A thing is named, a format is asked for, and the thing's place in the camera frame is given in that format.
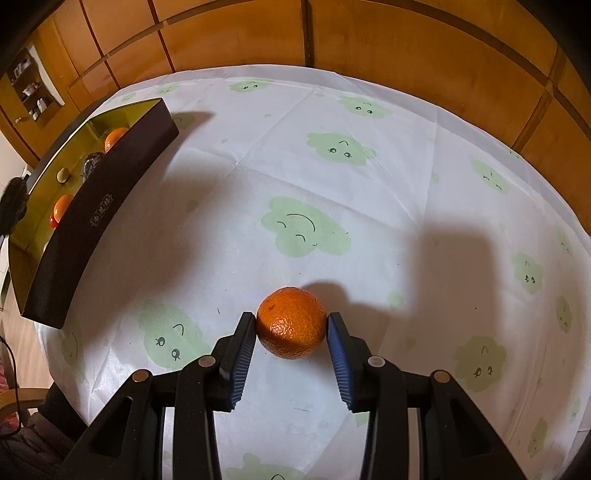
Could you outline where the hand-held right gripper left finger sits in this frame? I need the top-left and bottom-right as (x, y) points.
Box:
(58, 311), (257, 480)

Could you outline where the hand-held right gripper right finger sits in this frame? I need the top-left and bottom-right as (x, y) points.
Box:
(325, 312), (527, 480)

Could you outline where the dark brown gold-lined tin box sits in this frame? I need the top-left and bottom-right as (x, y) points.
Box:
(8, 98), (180, 329)

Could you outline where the large dark brown fruit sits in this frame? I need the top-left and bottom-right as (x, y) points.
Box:
(82, 152), (108, 185)

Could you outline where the mandarin orange with green leaf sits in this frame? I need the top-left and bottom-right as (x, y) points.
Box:
(104, 127), (130, 154)

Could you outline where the white cloud print tablecloth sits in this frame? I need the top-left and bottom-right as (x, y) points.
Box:
(39, 65), (587, 480)

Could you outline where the dark fuzzy object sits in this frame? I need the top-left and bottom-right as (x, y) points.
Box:
(0, 176), (29, 236)

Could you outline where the wooden panelled wardrobe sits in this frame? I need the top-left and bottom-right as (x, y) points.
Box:
(0, 0), (591, 217)

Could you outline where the recessed wooden shelf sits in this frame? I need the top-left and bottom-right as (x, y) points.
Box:
(7, 44), (63, 127)

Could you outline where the black cable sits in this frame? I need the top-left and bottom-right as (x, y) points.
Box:
(0, 336), (21, 437)

